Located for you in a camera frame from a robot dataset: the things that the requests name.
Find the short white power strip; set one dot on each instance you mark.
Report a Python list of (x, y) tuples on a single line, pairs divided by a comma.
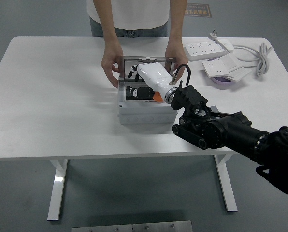
[(219, 65)]

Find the person's right forearm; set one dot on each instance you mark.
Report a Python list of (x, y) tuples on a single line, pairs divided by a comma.
[(107, 21)]

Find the purple round disc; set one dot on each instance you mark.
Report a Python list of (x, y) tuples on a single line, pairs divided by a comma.
[(221, 80)]

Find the long white power strip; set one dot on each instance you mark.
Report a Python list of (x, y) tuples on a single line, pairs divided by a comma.
[(202, 49)]

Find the white table leg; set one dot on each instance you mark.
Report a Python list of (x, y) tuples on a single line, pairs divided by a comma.
[(228, 188), (57, 188)]

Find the brown floor sign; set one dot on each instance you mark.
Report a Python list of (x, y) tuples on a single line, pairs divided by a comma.
[(199, 10)]

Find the grey electrical enclosure box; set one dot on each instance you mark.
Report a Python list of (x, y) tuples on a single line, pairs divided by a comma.
[(144, 113)]

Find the grey metal plate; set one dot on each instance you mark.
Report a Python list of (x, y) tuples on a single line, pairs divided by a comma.
[(134, 227)]

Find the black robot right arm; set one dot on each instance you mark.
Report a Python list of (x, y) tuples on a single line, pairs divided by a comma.
[(231, 130)]

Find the flat white socket plates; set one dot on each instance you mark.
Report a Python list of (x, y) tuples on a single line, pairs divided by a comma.
[(240, 72)]

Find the person's left hand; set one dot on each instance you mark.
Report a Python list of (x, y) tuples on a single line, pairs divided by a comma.
[(176, 52)]

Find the person's torso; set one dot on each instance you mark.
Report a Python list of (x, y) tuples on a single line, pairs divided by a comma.
[(134, 14)]

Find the white power plug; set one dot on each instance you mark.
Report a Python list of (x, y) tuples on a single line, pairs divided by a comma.
[(214, 35)]

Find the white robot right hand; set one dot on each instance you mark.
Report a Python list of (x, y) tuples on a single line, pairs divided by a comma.
[(153, 75)]

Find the transparent hinged box lid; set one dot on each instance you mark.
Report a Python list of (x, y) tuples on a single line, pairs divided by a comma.
[(124, 59)]

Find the person's left forearm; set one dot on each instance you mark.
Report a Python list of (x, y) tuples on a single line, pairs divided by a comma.
[(177, 21)]

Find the orange cylindrical battery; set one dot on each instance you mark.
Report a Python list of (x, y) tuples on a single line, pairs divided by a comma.
[(158, 97)]

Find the person's right hand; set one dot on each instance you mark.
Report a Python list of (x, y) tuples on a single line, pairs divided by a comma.
[(110, 58)]

